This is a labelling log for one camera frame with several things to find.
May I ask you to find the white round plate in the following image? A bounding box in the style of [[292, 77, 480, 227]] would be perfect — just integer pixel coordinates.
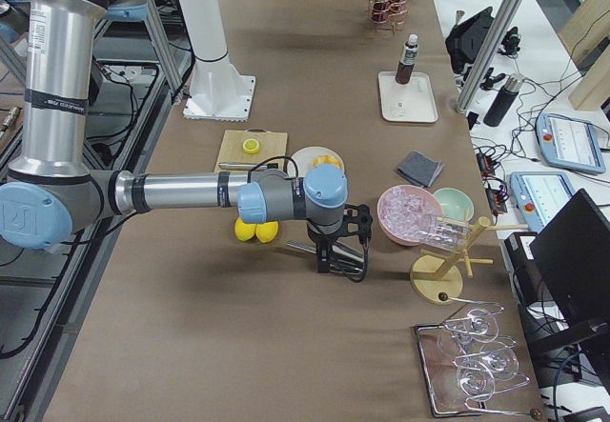
[[287, 146, 345, 176]]

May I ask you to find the teach pendant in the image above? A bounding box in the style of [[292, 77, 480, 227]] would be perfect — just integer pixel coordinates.
[[509, 171, 576, 232], [536, 113, 606, 174]]

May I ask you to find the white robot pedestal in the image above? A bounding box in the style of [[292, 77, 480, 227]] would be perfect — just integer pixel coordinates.
[[179, 0, 255, 122]]

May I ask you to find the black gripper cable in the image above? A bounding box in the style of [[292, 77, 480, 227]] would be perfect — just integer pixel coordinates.
[[247, 155, 372, 283]]

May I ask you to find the lower teach pendant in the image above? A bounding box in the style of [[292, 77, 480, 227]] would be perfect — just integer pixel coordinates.
[[509, 171, 576, 232]]

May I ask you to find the black monitor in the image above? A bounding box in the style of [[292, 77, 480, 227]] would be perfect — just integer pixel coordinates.
[[530, 189, 609, 373]]

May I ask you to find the yellow lemon left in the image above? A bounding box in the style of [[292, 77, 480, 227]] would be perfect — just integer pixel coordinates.
[[234, 217, 257, 242]]

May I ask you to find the copper wire bottle rack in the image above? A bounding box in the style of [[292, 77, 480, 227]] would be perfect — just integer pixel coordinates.
[[367, 0, 408, 32]]

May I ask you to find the clear wine glass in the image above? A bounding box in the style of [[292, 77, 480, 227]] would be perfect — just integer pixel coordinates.
[[440, 298, 516, 348], [453, 343, 530, 403]]

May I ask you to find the white rectangular tray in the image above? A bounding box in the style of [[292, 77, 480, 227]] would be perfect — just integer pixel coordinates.
[[377, 71, 438, 124]]

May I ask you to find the lower clear wine glass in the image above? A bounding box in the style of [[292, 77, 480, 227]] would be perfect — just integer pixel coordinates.
[[453, 343, 530, 403]]

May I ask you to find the black thermos bottle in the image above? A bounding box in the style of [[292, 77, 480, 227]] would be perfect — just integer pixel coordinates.
[[483, 72, 525, 127]]

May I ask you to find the mint green bowl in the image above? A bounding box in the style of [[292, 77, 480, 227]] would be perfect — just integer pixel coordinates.
[[433, 188, 475, 222]]

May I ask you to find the pink bowl with ice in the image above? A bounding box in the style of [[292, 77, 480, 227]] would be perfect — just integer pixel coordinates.
[[376, 185, 442, 246]]

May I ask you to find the grey folded cloth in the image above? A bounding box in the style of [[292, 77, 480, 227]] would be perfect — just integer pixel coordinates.
[[396, 151, 443, 188]]

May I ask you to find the upper teach pendant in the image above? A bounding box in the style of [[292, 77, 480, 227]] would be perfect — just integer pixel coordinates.
[[536, 113, 606, 174]]

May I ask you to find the yellow donut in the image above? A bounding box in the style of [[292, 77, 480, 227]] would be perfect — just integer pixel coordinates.
[[311, 154, 342, 170]]

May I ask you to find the black bag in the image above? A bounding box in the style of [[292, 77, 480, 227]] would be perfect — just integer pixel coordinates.
[[445, 7, 494, 73]]

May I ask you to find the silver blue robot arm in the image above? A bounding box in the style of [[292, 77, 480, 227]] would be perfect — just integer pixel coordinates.
[[1, 0, 372, 282]]

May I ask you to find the silver black knife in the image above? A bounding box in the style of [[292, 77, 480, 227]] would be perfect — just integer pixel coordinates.
[[218, 162, 269, 171]]

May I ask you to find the clear glass on stand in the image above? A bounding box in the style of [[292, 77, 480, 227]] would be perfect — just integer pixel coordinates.
[[417, 214, 470, 251]]

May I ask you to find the brown sauce bottle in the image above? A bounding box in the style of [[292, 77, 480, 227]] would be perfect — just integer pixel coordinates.
[[395, 33, 418, 85]]

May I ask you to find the yellow lemon right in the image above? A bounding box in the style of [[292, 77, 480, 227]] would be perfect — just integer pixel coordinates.
[[255, 221, 279, 244]]

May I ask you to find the bamboo cutting board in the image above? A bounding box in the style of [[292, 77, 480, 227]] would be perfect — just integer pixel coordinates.
[[215, 130, 288, 171]]

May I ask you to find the aluminium frame post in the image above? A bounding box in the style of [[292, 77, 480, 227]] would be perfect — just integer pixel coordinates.
[[455, 0, 522, 114]]

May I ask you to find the wooden cup tree stand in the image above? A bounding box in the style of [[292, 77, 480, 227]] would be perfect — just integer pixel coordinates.
[[409, 216, 528, 305]]

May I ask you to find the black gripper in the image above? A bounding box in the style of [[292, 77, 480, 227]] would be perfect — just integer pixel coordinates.
[[307, 204, 372, 273]]

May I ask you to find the upper clear wine glass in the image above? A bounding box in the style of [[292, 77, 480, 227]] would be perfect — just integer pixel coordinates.
[[440, 298, 516, 348]]

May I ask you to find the mirrored glass rack tray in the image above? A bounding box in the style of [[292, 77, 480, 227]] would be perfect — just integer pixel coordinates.
[[414, 324, 542, 421]]

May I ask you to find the yellow lemon half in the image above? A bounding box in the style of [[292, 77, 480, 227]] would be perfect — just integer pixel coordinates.
[[242, 138, 261, 154]]

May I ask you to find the metal ice scoop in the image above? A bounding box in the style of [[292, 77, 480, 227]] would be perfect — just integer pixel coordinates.
[[285, 240, 367, 278]]

